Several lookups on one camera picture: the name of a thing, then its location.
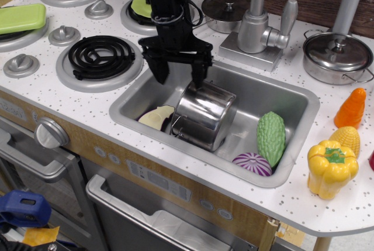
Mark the stainless steel pot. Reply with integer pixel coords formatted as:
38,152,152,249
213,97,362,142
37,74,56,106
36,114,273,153
170,81,238,152

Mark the lidded steel pot on counter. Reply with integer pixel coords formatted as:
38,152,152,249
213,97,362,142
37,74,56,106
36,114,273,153
303,29,373,85

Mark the silver stove knob front left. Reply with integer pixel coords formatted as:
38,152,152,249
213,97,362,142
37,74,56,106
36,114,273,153
3,54,40,78

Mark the grey oven door handle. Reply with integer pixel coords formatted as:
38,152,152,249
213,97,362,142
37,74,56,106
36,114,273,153
1,130,82,184

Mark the purple toy onion half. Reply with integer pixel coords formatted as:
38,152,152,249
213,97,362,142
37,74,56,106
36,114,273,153
232,152,272,177

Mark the grey support pole right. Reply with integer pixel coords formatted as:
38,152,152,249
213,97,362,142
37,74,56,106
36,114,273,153
331,0,360,35

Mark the grey dishwasher door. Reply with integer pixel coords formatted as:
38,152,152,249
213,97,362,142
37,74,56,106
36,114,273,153
86,174,257,250

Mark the orange toy carrot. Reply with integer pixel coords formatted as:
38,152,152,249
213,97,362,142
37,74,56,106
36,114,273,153
334,88,366,129

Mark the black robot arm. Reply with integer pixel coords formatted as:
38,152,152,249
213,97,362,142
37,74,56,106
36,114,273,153
120,0,213,88

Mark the green toy bitter melon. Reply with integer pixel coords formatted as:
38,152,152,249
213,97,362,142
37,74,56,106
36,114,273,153
257,111,286,168

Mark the lidded steel saucepan behind faucet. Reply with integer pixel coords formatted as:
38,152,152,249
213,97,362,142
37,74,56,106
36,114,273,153
197,0,251,34

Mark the silver stove knob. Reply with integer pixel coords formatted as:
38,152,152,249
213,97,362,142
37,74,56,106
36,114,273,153
49,25,81,46
84,0,113,20
3,54,40,78

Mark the far left burner ring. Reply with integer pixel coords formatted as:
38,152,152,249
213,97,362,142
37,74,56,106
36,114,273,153
0,18,50,53

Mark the grey toy sink basin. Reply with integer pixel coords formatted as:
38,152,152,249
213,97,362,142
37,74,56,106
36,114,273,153
109,61,320,188

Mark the front black coil burner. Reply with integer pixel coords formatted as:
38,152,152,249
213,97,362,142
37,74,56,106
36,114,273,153
56,36,143,92

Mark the green toy plate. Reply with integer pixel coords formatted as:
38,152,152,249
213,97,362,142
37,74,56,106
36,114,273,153
131,0,152,18

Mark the silver oven dial knob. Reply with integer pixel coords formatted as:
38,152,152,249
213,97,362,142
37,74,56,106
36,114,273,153
34,117,70,149

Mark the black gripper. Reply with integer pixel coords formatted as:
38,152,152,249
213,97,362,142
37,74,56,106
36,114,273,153
138,20,213,89

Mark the silver toy faucet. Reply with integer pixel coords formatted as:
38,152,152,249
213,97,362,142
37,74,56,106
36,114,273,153
219,0,298,72

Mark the halved toy eggplant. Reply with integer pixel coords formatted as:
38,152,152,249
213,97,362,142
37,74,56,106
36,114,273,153
138,105,175,130

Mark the green rectangular lid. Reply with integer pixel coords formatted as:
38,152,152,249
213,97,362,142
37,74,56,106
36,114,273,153
1,4,46,35

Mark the yellow toy corn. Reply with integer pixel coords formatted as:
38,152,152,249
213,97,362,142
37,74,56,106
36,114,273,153
330,126,361,157

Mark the blue clamp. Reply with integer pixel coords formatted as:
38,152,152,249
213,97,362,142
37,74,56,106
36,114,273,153
1,190,52,228

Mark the silver stove knob left middle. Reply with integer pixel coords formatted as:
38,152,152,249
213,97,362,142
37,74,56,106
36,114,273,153
49,25,81,46

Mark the silver stove knob centre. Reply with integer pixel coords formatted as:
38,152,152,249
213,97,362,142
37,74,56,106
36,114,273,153
84,0,113,20

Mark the yellow toy bell pepper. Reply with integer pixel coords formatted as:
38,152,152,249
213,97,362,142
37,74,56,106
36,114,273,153
307,140,359,200

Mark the red toy at edge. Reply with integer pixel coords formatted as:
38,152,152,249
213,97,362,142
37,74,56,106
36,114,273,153
368,152,374,170

